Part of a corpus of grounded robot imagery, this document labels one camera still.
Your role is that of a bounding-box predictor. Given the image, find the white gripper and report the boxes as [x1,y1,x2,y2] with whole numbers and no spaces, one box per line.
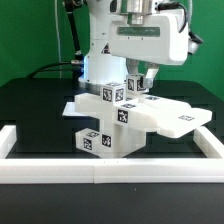
[108,9,188,88]

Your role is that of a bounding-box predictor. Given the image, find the white chair back frame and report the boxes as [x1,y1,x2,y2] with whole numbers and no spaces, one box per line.
[75,93,212,138]

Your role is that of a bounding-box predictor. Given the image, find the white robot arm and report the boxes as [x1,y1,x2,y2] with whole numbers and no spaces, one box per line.
[84,0,189,89]

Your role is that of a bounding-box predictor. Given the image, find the white marker sheet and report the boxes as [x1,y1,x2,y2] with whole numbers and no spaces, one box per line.
[62,102,85,117]

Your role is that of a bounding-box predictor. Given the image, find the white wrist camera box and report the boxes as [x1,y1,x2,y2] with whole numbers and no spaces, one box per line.
[188,31,204,55]

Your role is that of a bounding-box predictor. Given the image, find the black cable bundle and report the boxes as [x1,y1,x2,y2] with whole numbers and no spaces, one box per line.
[25,0,84,80]

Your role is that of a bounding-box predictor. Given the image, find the white U-shaped fence frame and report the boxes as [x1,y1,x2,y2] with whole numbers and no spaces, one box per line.
[0,125,224,184]

